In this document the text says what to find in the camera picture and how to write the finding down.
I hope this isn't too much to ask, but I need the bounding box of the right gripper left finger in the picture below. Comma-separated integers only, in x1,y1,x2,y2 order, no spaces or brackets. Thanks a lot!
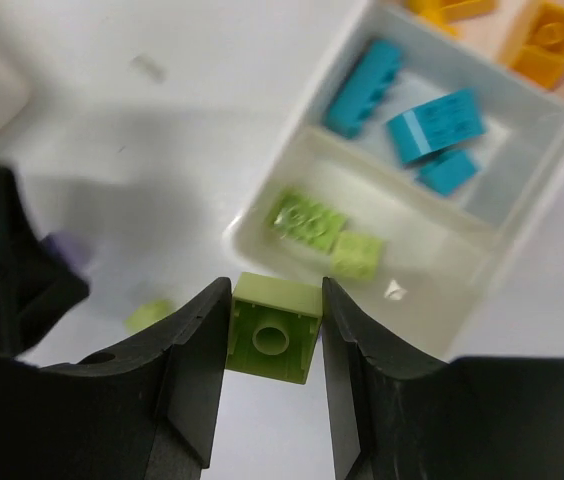
0,277,231,479

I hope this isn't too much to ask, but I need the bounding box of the orange oval printed lego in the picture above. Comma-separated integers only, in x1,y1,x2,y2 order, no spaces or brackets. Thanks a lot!
498,1,564,90

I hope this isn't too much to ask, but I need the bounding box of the green lego brick front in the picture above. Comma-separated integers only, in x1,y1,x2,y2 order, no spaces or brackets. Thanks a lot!
226,272,323,385

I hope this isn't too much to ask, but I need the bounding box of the green square lego brick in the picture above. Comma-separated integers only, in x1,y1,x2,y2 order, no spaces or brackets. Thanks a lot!
331,230,384,281

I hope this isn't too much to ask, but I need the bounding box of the green long lego brick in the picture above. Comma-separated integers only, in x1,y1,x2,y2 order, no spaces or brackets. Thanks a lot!
266,189,348,254

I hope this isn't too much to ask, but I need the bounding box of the teal rounded lego brick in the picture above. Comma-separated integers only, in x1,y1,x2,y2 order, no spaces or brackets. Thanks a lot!
386,89,485,165

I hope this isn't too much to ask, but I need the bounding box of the teal square lego brick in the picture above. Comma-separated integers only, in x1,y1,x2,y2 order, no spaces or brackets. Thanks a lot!
416,150,478,197

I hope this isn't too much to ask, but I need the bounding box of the green sloped lego brick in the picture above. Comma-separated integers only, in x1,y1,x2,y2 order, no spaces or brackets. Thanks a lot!
125,299,176,333

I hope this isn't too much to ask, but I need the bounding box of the orange sloped lego brick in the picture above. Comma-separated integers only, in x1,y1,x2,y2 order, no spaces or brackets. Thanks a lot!
402,0,499,37

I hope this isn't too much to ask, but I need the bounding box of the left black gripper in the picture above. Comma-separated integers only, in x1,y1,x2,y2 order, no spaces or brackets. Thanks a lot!
0,166,90,356

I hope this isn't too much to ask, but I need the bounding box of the purple square lego brick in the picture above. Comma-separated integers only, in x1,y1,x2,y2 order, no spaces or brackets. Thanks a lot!
41,230,93,275

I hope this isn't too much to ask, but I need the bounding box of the large white divided tray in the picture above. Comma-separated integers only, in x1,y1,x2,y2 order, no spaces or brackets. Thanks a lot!
226,1,564,358

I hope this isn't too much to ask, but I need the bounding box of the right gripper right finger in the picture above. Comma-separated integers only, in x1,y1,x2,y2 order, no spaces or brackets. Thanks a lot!
322,278,564,479

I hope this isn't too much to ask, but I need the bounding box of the teal long lego brick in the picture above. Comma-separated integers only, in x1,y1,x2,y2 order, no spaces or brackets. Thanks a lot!
323,39,402,139

